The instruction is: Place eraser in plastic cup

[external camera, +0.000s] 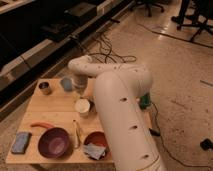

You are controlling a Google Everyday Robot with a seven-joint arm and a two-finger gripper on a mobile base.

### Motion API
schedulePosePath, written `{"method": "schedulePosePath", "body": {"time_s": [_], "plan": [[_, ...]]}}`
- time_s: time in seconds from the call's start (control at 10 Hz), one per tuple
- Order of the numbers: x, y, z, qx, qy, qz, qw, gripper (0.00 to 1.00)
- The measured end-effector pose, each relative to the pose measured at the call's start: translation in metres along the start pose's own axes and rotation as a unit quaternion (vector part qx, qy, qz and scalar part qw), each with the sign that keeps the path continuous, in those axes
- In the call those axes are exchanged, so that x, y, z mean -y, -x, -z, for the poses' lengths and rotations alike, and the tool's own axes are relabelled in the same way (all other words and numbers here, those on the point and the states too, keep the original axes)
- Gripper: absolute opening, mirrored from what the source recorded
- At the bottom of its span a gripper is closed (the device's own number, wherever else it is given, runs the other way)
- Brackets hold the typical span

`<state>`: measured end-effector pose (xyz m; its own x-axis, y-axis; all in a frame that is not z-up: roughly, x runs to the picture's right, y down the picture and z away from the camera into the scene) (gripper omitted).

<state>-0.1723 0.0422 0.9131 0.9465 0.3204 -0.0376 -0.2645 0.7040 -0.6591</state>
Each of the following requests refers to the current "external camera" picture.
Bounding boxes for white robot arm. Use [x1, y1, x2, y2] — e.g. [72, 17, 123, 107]
[68, 55, 167, 171]

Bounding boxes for white paper cup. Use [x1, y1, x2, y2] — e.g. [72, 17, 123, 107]
[75, 99, 90, 117]

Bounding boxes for translucent blue plastic cup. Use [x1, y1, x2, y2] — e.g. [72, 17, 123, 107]
[60, 78, 72, 92]

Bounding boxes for metal tin can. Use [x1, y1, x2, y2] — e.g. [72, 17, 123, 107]
[39, 82, 51, 95]

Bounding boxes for red-brown bowl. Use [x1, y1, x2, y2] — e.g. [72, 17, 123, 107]
[84, 131, 110, 155]

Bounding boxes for yellow banana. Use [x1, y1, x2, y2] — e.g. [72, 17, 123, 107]
[73, 120, 81, 149]

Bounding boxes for green plastic tray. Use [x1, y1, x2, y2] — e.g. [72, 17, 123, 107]
[139, 93, 151, 110]

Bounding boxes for grey folded cloth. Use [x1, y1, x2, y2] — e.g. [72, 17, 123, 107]
[83, 143, 106, 160]

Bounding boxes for purple bowl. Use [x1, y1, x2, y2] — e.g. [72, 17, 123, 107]
[38, 127, 71, 158]

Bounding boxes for black box on shelf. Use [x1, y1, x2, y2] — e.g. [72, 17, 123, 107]
[65, 2, 97, 20]

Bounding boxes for blue sponge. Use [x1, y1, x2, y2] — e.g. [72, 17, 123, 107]
[11, 132, 32, 154]

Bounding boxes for black office chair base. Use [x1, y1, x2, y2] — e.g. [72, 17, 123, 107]
[130, 0, 165, 17]

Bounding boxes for black plug on floor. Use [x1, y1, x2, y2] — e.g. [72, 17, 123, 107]
[200, 138, 213, 150]

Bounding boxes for black floor cables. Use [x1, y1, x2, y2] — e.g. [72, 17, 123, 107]
[69, 31, 138, 64]

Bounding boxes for black handled knife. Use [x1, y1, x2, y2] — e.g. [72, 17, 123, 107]
[149, 129, 161, 137]

